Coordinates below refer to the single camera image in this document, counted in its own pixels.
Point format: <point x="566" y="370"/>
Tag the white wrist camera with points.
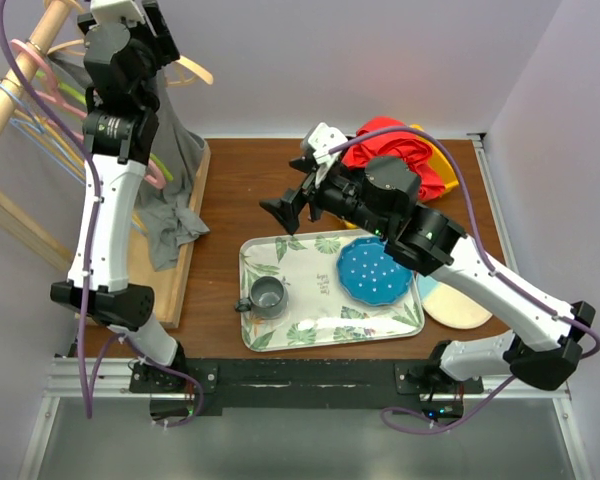
<point x="116" y="11"/>
<point x="320" y="141"/>

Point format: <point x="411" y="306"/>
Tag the yellow plastic bin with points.
<point x="445" y="165"/>

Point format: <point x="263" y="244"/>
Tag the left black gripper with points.
<point x="163" y="46"/>

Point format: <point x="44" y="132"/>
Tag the wooden clothes rack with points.
<point x="169" y="285"/>

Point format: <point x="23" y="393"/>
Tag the green hanger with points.
<point x="67" y="98"/>

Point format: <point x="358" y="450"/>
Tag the red tank top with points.
<point x="405" y="150"/>

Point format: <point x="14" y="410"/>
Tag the yellow plastic hanger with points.
<point x="60" y="145"/>

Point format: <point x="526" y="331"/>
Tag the pink plastic hanger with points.
<point x="33" y="53"/>

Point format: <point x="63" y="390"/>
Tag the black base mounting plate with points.
<point x="322" y="384"/>

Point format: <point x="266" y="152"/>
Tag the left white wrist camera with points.
<point x="116" y="11"/>

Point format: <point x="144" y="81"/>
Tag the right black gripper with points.
<point x="287" y="209"/>

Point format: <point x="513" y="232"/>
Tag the grey tank top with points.
<point x="165" y="212"/>

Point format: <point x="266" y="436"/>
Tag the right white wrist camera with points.
<point x="320" y="141"/>

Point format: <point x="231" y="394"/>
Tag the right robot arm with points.
<point x="541" y="347"/>

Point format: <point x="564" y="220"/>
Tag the beige wooden hanger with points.
<point x="183" y="72"/>

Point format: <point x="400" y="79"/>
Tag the grey mug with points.
<point x="267" y="299"/>

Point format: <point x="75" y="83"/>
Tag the leaf pattern serving tray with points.
<point x="319" y="311"/>

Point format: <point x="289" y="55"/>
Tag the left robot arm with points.
<point x="127" y="44"/>

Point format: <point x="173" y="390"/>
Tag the cream and blue plate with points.
<point x="448" y="306"/>

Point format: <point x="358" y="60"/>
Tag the blue dotted plate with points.
<point x="370" y="275"/>

